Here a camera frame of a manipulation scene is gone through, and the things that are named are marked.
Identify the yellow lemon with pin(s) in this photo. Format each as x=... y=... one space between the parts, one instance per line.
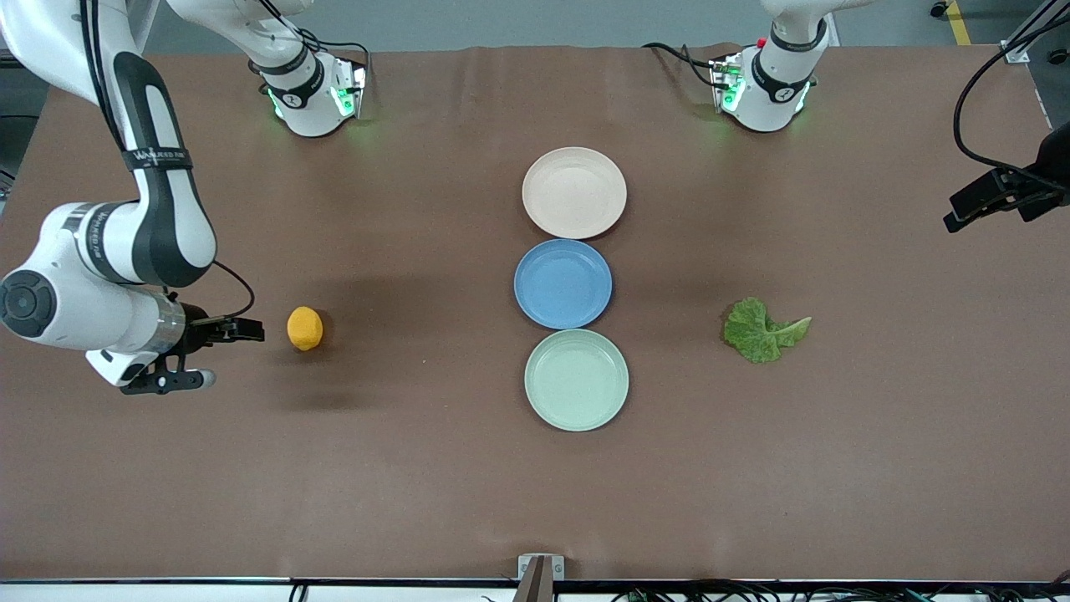
x=305 y=329

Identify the brown support beam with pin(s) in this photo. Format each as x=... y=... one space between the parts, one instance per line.
x=535 y=585

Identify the black table edge trim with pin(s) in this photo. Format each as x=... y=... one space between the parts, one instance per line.
x=167 y=580

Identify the right arm base connector plate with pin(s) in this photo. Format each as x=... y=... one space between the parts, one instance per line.
x=351 y=88

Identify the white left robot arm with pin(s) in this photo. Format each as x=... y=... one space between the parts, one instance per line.
x=773 y=92

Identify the light green plate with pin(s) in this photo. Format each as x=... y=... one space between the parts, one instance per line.
x=577 y=380

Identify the green lettuce leaf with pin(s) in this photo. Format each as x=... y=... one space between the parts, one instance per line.
x=756 y=334

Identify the brown table cover sheet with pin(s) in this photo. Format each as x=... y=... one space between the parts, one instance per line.
x=418 y=460

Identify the silver metal bracket plate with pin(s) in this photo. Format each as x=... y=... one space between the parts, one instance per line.
x=558 y=567

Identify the left arm base connector plate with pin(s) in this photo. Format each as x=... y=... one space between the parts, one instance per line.
x=726 y=84

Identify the black caster wheel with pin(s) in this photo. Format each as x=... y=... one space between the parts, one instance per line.
x=1059 y=57
x=940 y=7

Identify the blue plate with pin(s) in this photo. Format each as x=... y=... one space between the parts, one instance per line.
x=563 y=284

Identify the aluminium frame profile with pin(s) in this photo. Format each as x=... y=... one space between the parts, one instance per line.
x=1024 y=42

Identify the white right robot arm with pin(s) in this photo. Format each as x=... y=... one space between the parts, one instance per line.
x=159 y=226

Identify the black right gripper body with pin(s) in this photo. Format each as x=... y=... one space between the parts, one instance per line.
x=195 y=327

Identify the beige plate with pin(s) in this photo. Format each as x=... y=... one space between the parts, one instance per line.
x=574 y=192

